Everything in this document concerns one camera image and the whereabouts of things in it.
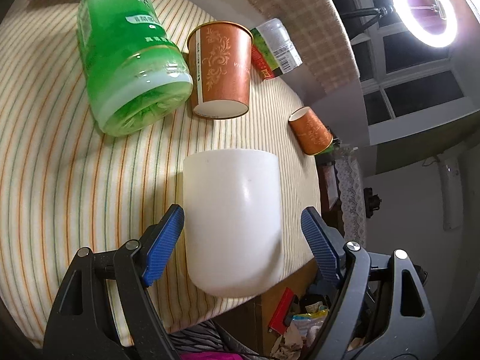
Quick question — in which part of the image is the white ceramic cup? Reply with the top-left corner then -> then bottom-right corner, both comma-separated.
183,149 -> 283,298

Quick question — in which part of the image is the pink sleeve forearm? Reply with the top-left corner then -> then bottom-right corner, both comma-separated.
180,351 -> 242,360

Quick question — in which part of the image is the small orange paper cup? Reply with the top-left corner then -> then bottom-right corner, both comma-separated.
288,106 -> 334,155

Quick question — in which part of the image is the large orange paper cup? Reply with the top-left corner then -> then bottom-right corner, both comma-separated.
187,21 -> 253,119

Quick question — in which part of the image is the red packet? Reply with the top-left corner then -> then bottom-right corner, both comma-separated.
268,288 -> 299,335

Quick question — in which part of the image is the white lace cloth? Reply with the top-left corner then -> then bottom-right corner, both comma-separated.
334,146 -> 367,248

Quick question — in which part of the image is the green tea bottle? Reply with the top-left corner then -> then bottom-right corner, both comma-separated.
77,0 -> 193,137

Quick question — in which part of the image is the white green labelled jar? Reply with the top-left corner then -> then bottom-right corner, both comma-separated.
250,18 -> 303,80

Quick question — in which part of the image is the plaid beige sill cloth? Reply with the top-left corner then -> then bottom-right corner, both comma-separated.
247,0 -> 360,94

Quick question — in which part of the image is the ring light on tripod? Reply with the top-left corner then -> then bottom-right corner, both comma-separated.
341,0 -> 458,49

